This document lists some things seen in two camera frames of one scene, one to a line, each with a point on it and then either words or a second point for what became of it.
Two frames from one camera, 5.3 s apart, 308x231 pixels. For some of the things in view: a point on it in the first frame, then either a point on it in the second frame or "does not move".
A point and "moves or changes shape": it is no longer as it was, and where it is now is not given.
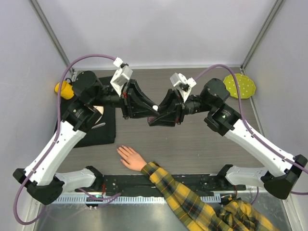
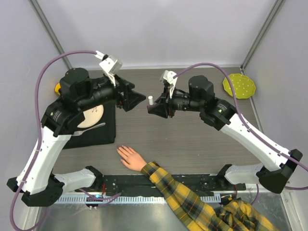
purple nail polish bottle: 149,119 moves or changes shape
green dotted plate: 246,86 does not move
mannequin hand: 131,158 does not move
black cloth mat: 102,134 does not move
